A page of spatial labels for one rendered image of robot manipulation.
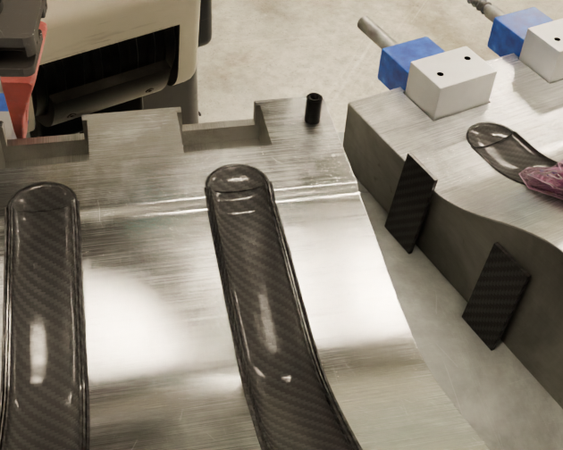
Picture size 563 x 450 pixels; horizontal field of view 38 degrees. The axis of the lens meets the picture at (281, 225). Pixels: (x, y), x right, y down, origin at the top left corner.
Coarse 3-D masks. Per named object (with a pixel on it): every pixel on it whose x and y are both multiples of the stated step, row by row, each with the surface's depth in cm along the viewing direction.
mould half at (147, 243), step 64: (128, 128) 50; (320, 128) 51; (0, 192) 46; (128, 192) 46; (192, 192) 46; (320, 192) 47; (0, 256) 43; (128, 256) 43; (192, 256) 44; (320, 256) 44; (0, 320) 40; (128, 320) 41; (192, 320) 41; (320, 320) 41; (384, 320) 42; (0, 384) 38; (128, 384) 38; (192, 384) 38; (384, 384) 38; (128, 448) 34; (192, 448) 34; (256, 448) 34; (384, 448) 33; (448, 448) 33
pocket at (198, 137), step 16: (256, 112) 53; (192, 128) 53; (208, 128) 53; (224, 128) 53; (240, 128) 54; (256, 128) 54; (192, 144) 54; (208, 144) 54; (224, 144) 54; (240, 144) 54; (256, 144) 54
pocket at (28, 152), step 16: (0, 128) 50; (0, 144) 50; (16, 144) 51; (32, 144) 51; (48, 144) 51; (64, 144) 52; (80, 144) 52; (0, 160) 50; (16, 160) 52; (32, 160) 52; (48, 160) 52; (64, 160) 52; (80, 160) 52
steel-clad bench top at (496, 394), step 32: (384, 224) 58; (384, 256) 56; (416, 256) 56; (416, 288) 54; (448, 288) 54; (416, 320) 52; (448, 320) 52; (448, 352) 51; (480, 352) 51; (448, 384) 49; (480, 384) 49; (512, 384) 49; (480, 416) 48; (512, 416) 48; (544, 416) 48; (512, 448) 46; (544, 448) 46
